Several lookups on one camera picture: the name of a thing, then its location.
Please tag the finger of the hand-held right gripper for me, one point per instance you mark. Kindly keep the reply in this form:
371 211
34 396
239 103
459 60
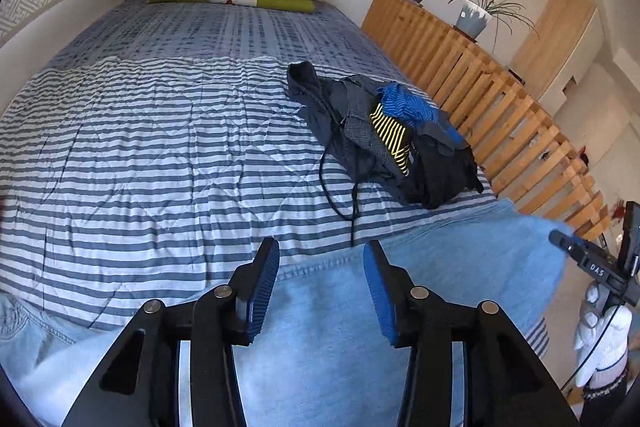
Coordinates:
565 243

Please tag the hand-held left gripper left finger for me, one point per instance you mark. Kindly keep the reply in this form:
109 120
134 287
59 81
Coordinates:
262 292

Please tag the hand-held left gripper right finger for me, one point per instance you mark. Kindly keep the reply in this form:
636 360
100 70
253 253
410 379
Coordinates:
377 297

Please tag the light blue denim pants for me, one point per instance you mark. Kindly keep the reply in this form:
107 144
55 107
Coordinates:
320 307

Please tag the person's right hand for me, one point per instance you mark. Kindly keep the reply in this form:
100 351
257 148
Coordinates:
610 342

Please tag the yellow striped black garment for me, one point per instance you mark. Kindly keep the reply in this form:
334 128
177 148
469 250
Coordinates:
390 137

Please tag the grey dotted garment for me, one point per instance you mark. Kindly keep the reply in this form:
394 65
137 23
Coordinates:
360 132

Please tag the blue white striped quilt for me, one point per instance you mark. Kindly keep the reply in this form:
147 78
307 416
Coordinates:
150 147

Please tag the bright blue garment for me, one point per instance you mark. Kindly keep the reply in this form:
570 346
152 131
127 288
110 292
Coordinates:
415 109

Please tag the wooden slatted headboard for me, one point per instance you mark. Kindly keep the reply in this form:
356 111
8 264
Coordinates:
475 72

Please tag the light wooden cabinet door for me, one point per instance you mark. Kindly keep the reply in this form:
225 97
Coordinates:
555 37

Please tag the potted spider plant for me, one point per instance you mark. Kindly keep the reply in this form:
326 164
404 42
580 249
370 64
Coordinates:
471 19

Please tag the blue patterned bedsheet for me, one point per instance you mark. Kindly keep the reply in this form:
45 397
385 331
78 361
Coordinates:
225 27

